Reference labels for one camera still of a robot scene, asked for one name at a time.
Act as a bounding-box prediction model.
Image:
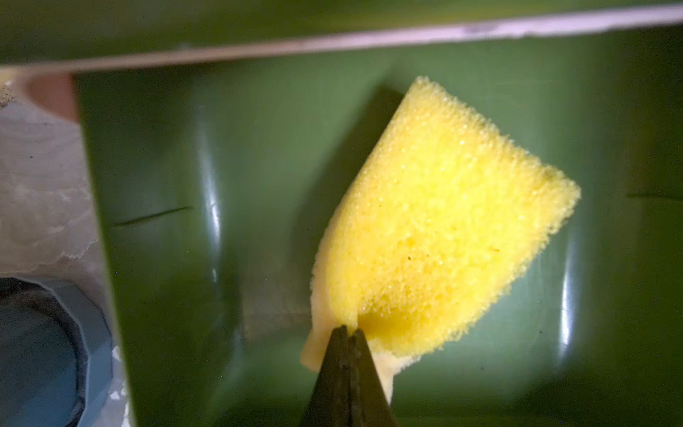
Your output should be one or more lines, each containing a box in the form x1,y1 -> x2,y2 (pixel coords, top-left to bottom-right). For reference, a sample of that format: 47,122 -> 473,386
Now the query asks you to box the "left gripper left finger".
300,326 -> 350,427

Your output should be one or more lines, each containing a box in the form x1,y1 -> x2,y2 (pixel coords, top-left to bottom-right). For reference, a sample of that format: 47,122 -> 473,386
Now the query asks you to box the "yellow foam sponge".
301,77 -> 581,396

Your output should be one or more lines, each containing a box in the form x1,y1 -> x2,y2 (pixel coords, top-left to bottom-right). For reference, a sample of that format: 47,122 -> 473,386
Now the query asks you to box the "green drawer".
76,26 -> 682,426

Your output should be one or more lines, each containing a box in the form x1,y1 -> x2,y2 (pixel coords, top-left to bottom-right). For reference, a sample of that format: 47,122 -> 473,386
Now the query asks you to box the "green drawer cabinet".
0,0 -> 683,124

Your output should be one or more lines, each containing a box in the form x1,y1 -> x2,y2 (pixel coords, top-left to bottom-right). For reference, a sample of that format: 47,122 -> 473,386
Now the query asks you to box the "potted green plant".
1,277 -> 112,426

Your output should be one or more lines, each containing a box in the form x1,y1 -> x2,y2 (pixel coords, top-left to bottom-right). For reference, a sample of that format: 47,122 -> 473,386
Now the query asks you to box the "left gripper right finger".
349,329 -> 397,426

